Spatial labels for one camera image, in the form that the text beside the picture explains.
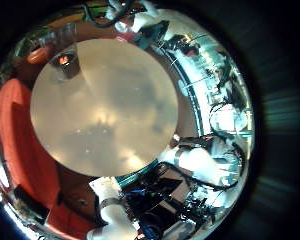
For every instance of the orange sofa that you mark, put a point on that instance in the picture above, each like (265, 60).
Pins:
(20, 143)

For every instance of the orange clay plant pot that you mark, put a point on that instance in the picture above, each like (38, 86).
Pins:
(38, 56)

